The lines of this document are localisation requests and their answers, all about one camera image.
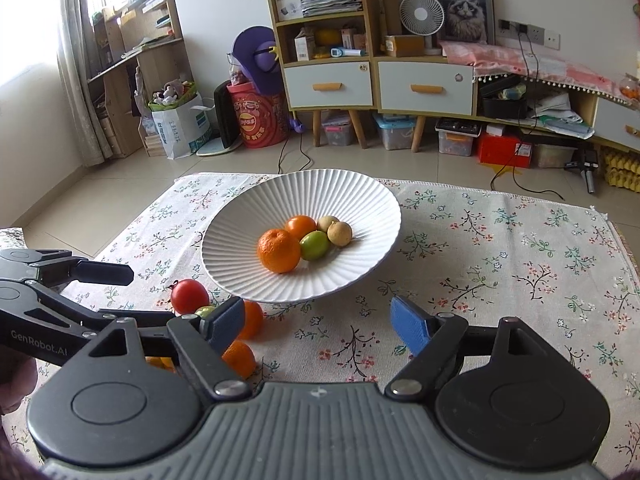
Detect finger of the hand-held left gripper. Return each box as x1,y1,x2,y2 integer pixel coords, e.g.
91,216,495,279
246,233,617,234
0,281,173,336
0,249,134,288

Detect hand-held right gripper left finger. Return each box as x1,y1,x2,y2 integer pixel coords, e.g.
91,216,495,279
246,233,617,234
75,296,251,402

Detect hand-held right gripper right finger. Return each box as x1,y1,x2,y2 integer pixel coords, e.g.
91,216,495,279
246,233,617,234
384,296,556,403

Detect red tomato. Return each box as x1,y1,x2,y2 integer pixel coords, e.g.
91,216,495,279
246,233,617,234
169,279,210,315

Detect green lime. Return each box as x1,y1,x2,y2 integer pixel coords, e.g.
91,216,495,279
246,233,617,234
299,230,331,262

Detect white ribbed plate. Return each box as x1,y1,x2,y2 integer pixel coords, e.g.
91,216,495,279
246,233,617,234
201,169,402,304

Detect person's left hand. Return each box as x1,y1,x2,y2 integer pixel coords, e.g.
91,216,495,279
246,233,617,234
0,354,39,415

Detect grey knitted cushion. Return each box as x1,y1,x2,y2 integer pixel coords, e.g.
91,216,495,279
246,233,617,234
0,227,27,252

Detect floral tablecloth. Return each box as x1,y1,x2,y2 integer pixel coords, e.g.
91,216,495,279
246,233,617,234
0,172,640,480

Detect stack of books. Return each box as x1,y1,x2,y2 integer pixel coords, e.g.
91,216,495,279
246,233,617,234
142,130,166,157

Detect white paper bag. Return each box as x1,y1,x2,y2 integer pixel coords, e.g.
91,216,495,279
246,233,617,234
148,92,213,161

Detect white round floor base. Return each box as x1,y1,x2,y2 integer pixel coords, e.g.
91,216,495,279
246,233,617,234
196,137,241,157

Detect small plush toys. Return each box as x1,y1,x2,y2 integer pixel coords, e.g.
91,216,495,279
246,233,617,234
150,79,198,108

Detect clear box black lid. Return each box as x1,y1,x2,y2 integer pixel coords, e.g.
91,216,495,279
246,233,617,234
436,117,482,157

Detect clear box blue lid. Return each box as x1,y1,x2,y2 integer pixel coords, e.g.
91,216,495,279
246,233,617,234
374,114,417,151

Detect black flat board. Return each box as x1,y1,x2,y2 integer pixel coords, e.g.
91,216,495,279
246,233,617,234
213,80,242,153

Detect red box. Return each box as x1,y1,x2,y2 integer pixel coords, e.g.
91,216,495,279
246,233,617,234
475,134,533,170

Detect clear box pink lid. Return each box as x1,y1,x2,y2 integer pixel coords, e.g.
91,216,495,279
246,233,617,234
322,112,358,147

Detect red printed bucket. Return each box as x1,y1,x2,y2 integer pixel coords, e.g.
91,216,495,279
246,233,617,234
226,82,290,149

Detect grey curtain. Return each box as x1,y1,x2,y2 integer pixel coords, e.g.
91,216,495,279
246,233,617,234
57,0,115,168

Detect wooden bookshelf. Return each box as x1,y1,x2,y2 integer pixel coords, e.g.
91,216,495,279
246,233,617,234
87,0,188,158

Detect translucent storage box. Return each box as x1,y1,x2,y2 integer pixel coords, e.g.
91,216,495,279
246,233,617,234
531,142,576,168

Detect black floor tool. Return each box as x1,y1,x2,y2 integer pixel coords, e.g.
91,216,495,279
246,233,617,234
565,149,601,194

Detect low wooden drawer cabinet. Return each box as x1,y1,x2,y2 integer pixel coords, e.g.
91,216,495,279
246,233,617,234
374,54,478,153

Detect tall wooden shelf cabinet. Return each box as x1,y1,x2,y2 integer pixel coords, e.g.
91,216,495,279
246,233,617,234
265,0,379,149

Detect pile of papers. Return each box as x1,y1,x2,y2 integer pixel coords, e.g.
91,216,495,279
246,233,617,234
530,92,596,139

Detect purple plush toy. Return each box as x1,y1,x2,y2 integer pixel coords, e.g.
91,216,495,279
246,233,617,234
231,25,282,97

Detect stack of yellow egg cartons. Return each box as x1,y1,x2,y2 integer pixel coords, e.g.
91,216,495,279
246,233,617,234
602,147,640,191

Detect small cardboard box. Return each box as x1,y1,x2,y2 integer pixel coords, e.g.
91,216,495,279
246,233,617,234
384,35,426,57

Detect pink fringed cloth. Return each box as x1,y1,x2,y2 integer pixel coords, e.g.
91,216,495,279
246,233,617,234
440,40,633,107

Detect white upright carton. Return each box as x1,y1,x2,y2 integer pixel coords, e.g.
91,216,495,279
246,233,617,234
294,30,316,61

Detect white desk fan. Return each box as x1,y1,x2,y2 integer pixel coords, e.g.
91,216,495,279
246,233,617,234
399,0,446,57

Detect framed cat picture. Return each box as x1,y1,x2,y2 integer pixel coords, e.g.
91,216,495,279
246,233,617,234
426,0,496,46

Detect glass jar orange contents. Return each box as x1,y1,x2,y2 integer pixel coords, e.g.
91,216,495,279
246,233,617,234
619,72,640,104

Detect black floor cable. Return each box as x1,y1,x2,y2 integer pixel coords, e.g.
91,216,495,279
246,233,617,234
276,132,314,174

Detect black power cable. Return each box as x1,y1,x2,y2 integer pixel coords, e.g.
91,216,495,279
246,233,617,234
515,30,546,122

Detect wall power sockets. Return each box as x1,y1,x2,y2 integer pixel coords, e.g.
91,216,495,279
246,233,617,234
499,19,561,50

